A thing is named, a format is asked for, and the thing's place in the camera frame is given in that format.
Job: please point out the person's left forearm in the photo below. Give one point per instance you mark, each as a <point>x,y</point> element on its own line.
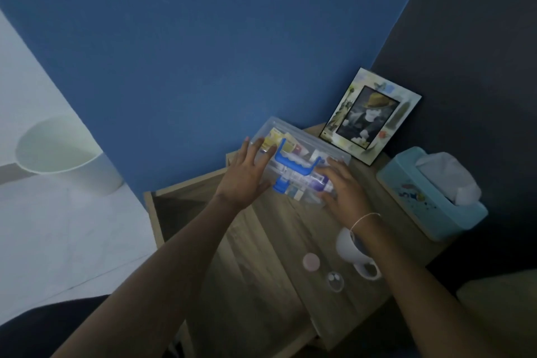
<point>159,286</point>

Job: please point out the beige bed frame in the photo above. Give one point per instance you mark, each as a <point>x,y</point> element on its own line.
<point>507,311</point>

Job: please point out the pink round lid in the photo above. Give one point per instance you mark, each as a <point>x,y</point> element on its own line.
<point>311,262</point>

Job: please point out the person's right forearm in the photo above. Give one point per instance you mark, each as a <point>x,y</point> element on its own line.
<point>419,299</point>

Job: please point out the light blue tissue box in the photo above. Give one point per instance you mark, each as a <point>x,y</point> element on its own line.
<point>411,194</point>

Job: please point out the yellow medicine box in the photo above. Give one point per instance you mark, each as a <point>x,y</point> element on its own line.
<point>274,137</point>

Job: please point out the person's right hand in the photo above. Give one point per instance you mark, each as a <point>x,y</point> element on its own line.
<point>346,198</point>

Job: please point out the white trash bin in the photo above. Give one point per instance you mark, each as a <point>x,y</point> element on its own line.
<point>54,148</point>

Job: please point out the wooden drawer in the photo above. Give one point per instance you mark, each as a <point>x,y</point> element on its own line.
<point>184,219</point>

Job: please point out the person's black trousers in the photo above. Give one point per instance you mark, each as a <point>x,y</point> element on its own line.
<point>37,332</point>

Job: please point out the white mug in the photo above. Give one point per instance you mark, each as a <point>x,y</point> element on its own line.
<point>348,248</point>

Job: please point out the small clear pill jar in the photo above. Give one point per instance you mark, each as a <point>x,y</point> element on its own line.
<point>335,282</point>

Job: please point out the clear plastic medicine box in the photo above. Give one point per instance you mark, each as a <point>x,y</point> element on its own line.
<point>319,148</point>

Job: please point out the white tissue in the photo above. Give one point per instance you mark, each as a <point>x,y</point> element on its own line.
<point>449,177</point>

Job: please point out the pale photo frame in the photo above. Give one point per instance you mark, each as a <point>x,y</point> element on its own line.
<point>369,118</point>

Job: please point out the small white pill bottle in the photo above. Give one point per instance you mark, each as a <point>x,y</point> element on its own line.
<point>317,157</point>

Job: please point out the person's left hand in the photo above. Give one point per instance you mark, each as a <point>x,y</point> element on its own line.
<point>245,181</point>

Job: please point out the wooden nightstand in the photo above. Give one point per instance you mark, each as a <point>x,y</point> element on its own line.
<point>293,236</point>

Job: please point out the large white spray bottle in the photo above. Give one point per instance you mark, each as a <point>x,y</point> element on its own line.
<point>310,181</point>

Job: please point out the small blue-white medicine box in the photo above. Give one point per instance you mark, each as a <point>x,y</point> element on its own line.
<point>293,194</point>

